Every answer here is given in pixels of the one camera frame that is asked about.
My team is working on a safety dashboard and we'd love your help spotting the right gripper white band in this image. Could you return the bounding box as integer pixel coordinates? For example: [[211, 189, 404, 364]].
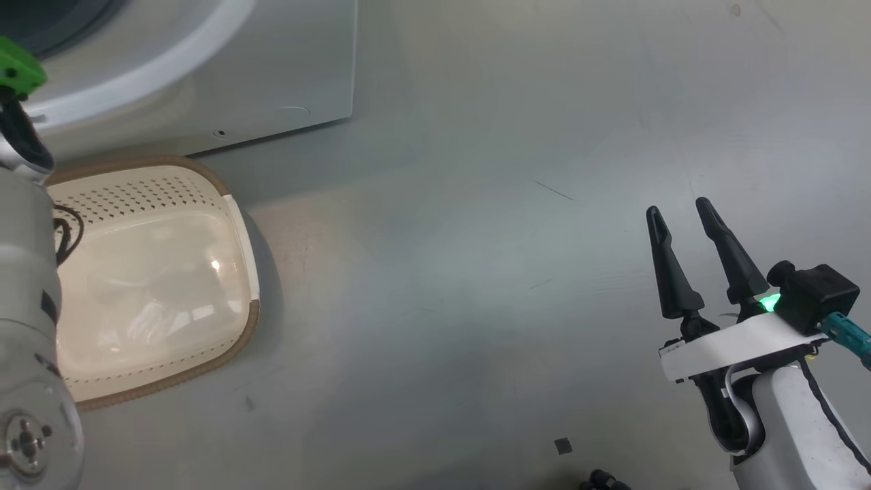
[[645, 197, 827, 383]]

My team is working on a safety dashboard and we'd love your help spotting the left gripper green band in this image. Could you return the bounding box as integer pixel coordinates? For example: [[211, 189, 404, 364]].
[[0, 35, 48, 98]]

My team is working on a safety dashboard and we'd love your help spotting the white front-load washing machine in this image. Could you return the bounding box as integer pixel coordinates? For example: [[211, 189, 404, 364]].
[[0, 0, 358, 161]]

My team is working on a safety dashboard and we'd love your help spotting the cream basket with brown rim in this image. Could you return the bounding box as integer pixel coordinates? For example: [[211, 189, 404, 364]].
[[44, 155, 261, 412]]

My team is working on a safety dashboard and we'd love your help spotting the teal camera connector plug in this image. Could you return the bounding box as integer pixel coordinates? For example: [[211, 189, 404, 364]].
[[820, 312, 871, 372]]

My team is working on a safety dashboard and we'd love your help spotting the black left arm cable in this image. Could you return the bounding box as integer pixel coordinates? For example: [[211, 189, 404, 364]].
[[53, 203, 84, 267]]

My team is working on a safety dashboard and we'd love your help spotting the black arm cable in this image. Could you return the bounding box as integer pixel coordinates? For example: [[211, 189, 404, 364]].
[[53, 203, 84, 267], [800, 357, 871, 458]]

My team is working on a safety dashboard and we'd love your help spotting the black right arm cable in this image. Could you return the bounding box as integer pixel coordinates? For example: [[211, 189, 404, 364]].
[[800, 357, 871, 458]]

